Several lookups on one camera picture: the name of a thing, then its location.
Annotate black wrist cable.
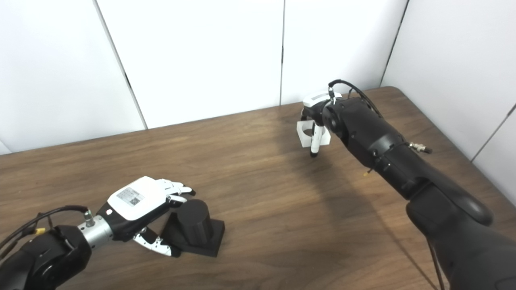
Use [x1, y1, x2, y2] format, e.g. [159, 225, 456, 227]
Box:
[0, 205, 95, 250]
[327, 79, 433, 154]

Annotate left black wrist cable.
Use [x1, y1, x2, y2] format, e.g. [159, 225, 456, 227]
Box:
[0, 205, 95, 250]

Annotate black cylinder peg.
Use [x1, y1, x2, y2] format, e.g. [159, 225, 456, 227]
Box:
[160, 199, 225, 257]

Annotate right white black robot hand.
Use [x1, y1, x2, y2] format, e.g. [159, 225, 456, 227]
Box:
[298, 91, 343, 158]

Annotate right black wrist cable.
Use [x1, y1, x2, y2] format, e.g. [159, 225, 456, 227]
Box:
[327, 79, 433, 154]

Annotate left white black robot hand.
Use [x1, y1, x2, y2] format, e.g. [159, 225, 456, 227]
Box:
[97, 176, 197, 257]

